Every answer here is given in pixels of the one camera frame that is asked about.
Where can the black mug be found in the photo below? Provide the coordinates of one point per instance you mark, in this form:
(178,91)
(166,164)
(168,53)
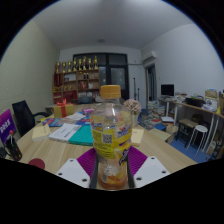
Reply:
(14,151)

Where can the white book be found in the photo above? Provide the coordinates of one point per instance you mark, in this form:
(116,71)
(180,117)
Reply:
(65,132)

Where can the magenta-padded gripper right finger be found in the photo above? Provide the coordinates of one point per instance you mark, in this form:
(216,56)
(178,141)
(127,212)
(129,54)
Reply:
(151,170)

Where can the white wall air conditioner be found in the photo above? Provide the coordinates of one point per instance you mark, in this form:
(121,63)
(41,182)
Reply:
(149,56)

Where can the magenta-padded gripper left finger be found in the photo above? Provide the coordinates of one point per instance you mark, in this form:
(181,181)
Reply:
(75,171)

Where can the purple sign board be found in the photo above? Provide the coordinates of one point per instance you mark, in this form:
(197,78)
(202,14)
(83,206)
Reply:
(6,125)

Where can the pale yellow notebook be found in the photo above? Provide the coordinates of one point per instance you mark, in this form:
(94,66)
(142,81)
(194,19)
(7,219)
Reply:
(40,132)

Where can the clear yellow-labelled drink bottle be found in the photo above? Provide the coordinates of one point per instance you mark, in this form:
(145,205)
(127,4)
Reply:
(110,133)

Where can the teal book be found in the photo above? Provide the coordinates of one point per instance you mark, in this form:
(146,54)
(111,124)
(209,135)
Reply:
(82,136)

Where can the pink flowers in white pot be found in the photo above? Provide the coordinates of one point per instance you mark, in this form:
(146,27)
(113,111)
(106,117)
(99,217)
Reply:
(133,106)

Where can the black office chair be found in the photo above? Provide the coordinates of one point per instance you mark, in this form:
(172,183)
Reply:
(23,115)

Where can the small pink box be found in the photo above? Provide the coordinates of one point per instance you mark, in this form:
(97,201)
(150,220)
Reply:
(88,111)

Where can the red wooden shelf unit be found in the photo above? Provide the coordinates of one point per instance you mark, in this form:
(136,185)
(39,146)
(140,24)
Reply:
(76,83)

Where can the flat round red coaster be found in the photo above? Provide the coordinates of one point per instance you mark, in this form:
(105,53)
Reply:
(36,163)

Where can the red-tipped stick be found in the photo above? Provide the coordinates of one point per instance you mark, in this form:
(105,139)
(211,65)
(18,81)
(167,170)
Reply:
(11,133)

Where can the white round stool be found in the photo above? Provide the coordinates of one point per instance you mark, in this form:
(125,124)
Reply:
(199,128)

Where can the blue and red packet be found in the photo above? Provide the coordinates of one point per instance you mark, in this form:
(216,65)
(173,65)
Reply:
(52,122)

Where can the black computer monitor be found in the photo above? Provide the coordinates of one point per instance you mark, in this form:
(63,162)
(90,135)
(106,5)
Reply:
(167,90)

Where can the yellow gift box red ribbon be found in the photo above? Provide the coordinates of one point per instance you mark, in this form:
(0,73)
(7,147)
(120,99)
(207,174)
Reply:
(63,110)

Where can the cluttered wooden side desk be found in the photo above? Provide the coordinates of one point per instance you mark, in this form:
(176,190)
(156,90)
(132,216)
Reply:
(200,106)

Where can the dark framed glass door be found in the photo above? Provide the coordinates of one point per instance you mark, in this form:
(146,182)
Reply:
(115,71)

